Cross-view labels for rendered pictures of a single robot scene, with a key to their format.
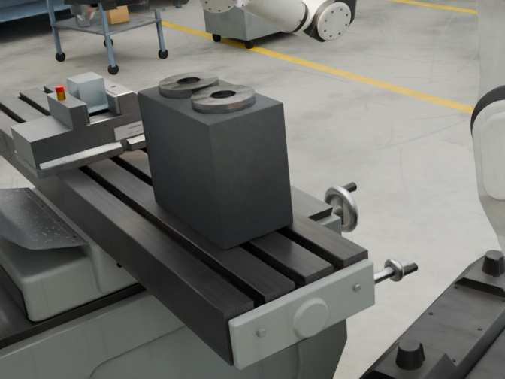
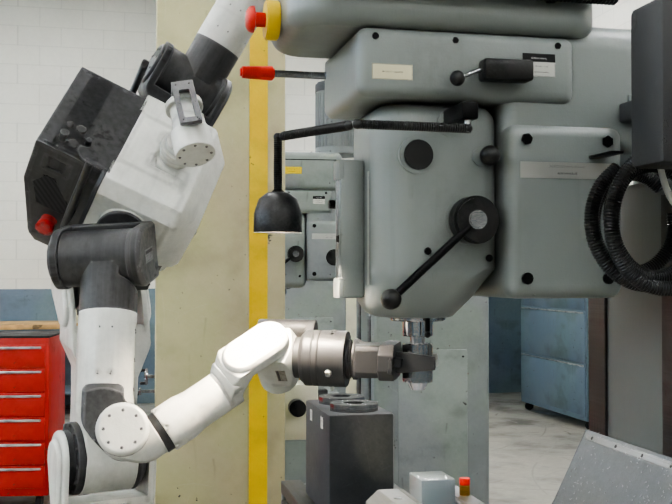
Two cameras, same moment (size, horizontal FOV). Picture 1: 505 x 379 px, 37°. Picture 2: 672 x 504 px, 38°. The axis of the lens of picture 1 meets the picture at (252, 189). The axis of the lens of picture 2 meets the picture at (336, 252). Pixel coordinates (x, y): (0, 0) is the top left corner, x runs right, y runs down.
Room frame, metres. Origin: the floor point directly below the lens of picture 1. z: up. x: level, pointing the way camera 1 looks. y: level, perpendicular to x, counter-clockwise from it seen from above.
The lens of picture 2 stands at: (2.83, 0.60, 1.38)
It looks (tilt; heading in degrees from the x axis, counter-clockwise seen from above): 1 degrees up; 198
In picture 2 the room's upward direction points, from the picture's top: straight up
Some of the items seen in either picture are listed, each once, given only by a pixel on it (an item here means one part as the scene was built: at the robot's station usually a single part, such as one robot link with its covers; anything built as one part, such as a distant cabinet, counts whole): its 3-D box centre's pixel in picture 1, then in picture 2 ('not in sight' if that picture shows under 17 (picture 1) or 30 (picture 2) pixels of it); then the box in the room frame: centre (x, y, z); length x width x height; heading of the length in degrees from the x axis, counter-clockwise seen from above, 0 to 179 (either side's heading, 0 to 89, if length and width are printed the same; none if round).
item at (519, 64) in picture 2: not in sight; (488, 74); (1.43, 0.38, 1.66); 0.12 x 0.04 x 0.04; 121
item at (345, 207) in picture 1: (329, 213); not in sight; (1.60, -0.17, 0.64); 0.16 x 0.12 x 0.12; 121
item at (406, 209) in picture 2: not in sight; (420, 213); (1.34, 0.26, 1.47); 0.21 x 0.19 x 0.32; 31
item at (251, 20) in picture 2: not in sight; (256, 19); (1.47, 0.04, 1.76); 0.04 x 0.03 x 0.04; 31
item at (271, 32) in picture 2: not in sight; (271, 20); (1.46, 0.06, 1.76); 0.06 x 0.02 x 0.06; 31
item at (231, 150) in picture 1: (213, 152); (347, 452); (1.05, 0.05, 1.04); 0.22 x 0.12 x 0.20; 31
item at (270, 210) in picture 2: not in sight; (277, 211); (1.48, 0.08, 1.47); 0.07 x 0.07 x 0.06
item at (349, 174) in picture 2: not in sight; (348, 229); (1.40, 0.16, 1.45); 0.04 x 0.04 x 0.21; 31
